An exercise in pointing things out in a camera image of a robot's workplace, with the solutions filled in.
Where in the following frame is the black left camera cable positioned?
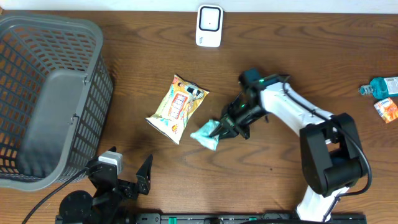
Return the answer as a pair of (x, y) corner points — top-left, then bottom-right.
(21, 167), (90, 224)

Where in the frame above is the teal package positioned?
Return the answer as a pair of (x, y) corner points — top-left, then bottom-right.
(190, 119), (220, 151)

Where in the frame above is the white black barcode scanner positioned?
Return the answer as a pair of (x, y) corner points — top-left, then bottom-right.
(195, 4), (224, 48)

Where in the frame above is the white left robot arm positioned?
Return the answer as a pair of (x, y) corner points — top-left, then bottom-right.
(55, 147), (153, 223)

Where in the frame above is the grey plastic basket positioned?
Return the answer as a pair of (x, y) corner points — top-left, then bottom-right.
(1, 14), (113, 191)

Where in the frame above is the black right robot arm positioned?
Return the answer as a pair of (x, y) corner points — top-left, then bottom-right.
(210, 75), (373, 223)

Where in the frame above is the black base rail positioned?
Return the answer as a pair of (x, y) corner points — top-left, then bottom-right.
(133, 212), (368, 224)

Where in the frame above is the teal mouthwash bottle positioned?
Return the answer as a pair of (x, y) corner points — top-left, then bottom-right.
(359, 77), (398, 100)

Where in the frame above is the orange wiper sheet bag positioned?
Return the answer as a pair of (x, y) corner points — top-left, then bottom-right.
(145, 74), (210, 145)

